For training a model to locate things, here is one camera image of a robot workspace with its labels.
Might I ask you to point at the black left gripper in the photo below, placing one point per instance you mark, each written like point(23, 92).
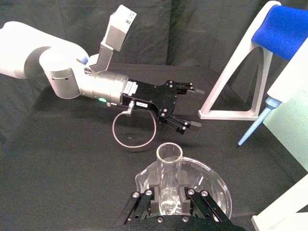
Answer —
point(154, 96)

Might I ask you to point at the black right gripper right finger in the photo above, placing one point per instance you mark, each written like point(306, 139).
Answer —
point(201, 204)

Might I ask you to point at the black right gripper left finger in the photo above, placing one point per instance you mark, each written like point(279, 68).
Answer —
point(142, 207)

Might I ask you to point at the clear glass test tube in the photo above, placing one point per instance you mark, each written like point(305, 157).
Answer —
point(169, 168)

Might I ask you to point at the clear glass beaker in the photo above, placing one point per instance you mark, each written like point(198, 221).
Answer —
point(211, 179)

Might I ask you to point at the white pipette stand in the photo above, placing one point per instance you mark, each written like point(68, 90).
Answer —
point(255, 96)

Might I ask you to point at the white bar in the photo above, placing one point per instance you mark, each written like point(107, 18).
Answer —
point(284, 207)

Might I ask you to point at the black table cloth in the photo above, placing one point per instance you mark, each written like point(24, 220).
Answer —
point(60, 168)

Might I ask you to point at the pale green white box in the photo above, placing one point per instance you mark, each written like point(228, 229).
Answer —
point(291, 115)

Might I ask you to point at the blue pipette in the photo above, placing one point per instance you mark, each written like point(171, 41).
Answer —
point(284, 29)

